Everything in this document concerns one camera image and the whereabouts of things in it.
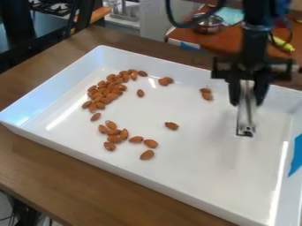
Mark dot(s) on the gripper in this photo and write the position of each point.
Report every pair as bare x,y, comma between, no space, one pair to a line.
255,50

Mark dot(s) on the silver metal tool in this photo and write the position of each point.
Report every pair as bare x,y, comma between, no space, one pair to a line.
246,129

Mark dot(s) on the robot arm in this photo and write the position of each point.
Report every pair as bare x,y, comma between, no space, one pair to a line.
257,13

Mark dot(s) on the yellow green toy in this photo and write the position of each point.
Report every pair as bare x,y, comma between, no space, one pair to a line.
284,44

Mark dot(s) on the blue cloth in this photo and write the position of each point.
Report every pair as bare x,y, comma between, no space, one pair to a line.
230,15

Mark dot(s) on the silver pot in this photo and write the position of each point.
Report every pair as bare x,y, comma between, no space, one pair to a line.
206,24

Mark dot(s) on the white tray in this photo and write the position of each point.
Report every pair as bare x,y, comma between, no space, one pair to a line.
188,164

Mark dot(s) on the black metal frame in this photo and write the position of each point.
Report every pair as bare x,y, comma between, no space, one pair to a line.
15,29

